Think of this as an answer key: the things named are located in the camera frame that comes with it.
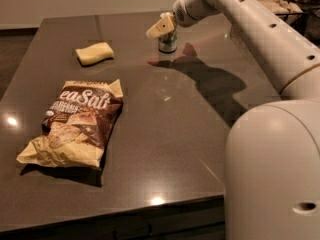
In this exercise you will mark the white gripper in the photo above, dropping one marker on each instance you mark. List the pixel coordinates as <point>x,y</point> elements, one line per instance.
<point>181,16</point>

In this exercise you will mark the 7up soda can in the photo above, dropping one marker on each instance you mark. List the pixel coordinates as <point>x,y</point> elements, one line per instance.
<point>168,42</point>

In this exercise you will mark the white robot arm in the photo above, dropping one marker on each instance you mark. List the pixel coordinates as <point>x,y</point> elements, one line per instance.
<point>272,153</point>

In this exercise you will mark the brown sea salt chip bag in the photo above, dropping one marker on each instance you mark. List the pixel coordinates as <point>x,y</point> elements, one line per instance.
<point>77,126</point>

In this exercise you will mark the yellow sponge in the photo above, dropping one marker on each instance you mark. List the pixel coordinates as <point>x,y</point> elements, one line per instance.
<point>94,53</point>

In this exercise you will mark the black wire basket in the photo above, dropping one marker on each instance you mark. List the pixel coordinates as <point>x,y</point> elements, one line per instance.
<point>295,21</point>

